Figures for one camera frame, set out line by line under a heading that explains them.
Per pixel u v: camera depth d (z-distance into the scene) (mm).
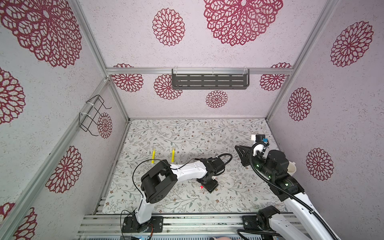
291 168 880
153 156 989
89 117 754
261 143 580
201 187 839
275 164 514
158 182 493
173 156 989
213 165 701
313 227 429
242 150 687
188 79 944
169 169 508
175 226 733
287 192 493
